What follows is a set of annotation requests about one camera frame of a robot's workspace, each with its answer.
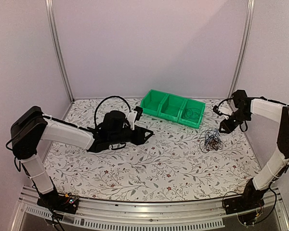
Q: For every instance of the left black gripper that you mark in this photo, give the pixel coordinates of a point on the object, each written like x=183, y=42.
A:
x=140, y=133

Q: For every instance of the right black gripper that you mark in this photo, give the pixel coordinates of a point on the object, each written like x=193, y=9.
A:
x=226, y=125

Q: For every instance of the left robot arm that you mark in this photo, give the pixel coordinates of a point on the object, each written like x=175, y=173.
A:
x=34, y=126

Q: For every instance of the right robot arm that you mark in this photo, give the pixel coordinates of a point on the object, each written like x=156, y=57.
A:
x=271, y=144

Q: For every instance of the floral table mat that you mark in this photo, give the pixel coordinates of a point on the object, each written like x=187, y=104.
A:
x=178, y=163

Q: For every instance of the green bin left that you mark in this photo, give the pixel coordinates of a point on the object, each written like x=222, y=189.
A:
x=152, y=102

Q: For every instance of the green bin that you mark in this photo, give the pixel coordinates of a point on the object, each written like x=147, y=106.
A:
x=171, y=107
x=152, y=102
x=192, y=113

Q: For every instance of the green bin right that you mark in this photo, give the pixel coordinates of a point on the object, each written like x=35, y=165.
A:
x=192, y=113

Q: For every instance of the green bin middle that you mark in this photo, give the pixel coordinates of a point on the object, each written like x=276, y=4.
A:
x=171, y=107

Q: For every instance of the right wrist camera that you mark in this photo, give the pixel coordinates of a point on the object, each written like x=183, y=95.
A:
x=222, y=111

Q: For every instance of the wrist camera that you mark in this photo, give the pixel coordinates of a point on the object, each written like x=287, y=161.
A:
x=222, y=111
x=134, y=116

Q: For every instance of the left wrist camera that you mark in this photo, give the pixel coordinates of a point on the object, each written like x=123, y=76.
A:
x=134, y=116

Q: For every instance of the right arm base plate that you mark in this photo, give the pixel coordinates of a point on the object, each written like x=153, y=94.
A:
x=247, y=213

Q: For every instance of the front aluminium rail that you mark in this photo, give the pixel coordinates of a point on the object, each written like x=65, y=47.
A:
x=103, y=215

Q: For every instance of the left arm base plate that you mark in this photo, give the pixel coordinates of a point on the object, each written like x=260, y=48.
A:
x=59, y=202

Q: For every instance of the right aluminium frame post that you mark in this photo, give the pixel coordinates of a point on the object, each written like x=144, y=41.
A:
x=243, y=46

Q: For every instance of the aluminium frame post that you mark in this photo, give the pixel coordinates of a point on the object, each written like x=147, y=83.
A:
x=57, y=49
x=243, y=46

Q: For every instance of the left aluminium frame post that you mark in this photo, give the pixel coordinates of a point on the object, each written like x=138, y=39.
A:
x=57, y=49

